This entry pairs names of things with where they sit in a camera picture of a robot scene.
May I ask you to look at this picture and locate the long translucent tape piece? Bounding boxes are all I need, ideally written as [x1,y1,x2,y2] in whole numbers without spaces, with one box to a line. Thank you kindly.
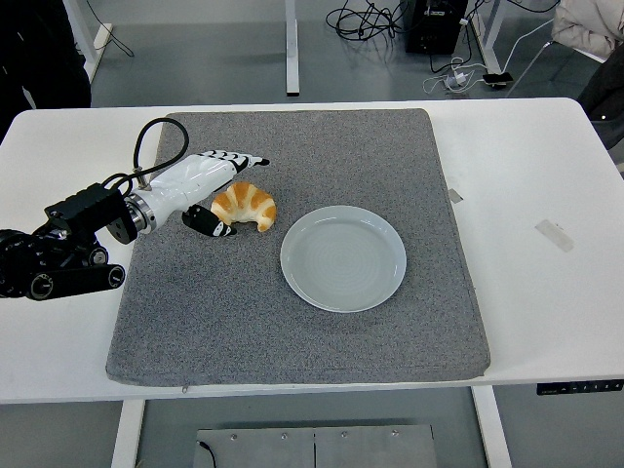
[534,218,575,254]

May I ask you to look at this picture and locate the black garment on chair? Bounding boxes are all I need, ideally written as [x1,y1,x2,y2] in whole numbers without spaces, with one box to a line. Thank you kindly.
[577,48,624,152]

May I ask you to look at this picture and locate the black computer box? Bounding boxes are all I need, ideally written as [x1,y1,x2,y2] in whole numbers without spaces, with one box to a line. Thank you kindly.
[404,0,468,55]

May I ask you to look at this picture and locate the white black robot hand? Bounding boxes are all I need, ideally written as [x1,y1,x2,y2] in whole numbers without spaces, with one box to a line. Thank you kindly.
[144,149,271,240]

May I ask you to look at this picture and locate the grey fabric mat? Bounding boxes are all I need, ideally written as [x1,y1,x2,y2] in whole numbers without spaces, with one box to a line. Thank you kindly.
[105,107,491,387]

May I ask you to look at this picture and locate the thin white chair leg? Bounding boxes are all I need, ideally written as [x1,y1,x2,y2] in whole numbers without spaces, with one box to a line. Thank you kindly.
[504,41,557,98]

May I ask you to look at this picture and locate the white desk frame leg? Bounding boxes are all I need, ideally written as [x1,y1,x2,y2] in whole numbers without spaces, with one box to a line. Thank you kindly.
[62,0,106,82]

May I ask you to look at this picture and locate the white desk leg with foot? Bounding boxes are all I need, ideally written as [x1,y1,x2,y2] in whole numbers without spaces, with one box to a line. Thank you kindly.
[467,0,503,74]

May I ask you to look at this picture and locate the grey metal plate with screws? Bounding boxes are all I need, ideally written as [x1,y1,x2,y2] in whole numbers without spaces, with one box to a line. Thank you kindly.
[193,423,437,468]

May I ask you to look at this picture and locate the white table leg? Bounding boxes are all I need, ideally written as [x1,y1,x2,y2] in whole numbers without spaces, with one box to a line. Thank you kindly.
[110,399,146,468]
[470,386,513,468]

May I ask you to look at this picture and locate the beige padded jacket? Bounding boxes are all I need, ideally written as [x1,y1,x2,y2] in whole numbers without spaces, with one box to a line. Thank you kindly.
[551,0,624,59]

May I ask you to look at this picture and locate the golden croissant bread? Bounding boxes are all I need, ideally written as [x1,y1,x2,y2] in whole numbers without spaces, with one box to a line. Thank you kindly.
[210,180,278,233]

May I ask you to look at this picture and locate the tangled black floor cables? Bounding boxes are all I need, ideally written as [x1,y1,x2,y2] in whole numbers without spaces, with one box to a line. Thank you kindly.
[325,0,409,41]

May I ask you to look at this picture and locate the pale grey round plate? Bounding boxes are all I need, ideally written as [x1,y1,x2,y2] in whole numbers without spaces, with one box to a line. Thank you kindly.
[280,205,409,314]

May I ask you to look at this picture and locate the white background table post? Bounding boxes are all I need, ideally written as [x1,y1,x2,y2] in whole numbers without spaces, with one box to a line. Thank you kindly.
[284,0,300,97]

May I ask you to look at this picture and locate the person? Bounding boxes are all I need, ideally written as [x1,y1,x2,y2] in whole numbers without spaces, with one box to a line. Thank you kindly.
[0,0,93,140]

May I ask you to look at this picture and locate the black table control panel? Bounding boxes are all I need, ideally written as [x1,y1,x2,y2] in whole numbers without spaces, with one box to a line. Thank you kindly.
[536,378,624,396]

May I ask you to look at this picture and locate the black smartphone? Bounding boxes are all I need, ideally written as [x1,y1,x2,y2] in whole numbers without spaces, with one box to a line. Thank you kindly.
[482,71,515,90]

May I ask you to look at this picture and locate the white charger with cable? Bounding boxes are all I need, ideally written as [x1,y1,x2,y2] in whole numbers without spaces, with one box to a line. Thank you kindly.
[421,57,484,95]

